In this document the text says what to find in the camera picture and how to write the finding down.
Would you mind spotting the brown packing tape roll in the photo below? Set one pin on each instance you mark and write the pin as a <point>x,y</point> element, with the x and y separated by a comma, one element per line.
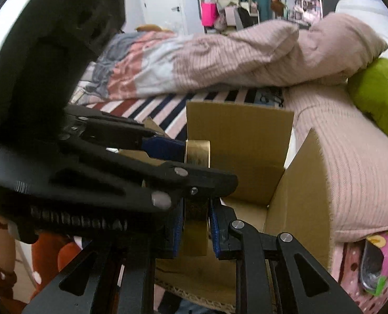
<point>197,232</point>

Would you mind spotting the pink ribbed pillow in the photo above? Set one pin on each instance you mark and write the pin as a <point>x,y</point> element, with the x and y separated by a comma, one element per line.
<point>354,157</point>

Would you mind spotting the white door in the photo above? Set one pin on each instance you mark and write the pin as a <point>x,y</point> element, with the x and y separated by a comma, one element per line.
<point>158,0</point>

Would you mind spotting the pink and grey striped duvet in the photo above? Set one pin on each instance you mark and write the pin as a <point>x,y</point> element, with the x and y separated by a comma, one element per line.
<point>239,59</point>

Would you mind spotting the bright pink shopping bag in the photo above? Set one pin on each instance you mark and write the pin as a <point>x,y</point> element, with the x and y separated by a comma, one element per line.
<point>208,14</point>

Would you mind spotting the striped plush blanket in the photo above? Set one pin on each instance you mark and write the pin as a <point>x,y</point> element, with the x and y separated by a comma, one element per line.
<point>171,108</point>

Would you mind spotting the green plush toy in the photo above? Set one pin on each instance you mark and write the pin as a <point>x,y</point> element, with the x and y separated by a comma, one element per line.
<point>380,91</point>

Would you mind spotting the cardboard box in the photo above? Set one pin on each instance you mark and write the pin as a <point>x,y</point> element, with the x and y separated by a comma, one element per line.
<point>246,144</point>

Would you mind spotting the grey desk chair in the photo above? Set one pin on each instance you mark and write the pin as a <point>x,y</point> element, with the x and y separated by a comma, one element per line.
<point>244,16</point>

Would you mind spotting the grey shiny object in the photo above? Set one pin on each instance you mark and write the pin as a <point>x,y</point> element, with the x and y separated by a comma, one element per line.
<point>372,261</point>

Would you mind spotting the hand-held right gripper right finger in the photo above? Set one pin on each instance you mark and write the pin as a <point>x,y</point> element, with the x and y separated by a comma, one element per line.
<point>214,232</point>

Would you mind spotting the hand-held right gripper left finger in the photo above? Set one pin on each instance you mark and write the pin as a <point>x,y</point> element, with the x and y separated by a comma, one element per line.
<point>175,235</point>

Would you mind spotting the white bed headboard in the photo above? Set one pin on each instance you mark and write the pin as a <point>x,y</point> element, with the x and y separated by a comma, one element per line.
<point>361,6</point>

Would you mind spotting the brown white-spotted cloth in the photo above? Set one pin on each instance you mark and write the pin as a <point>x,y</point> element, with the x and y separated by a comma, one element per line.
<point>53,255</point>

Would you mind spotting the brown plush bear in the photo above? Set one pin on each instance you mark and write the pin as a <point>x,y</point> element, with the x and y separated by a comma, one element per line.
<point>151,27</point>

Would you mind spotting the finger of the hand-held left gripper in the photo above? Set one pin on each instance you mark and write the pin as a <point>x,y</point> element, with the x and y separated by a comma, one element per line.
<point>210,180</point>
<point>162,148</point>

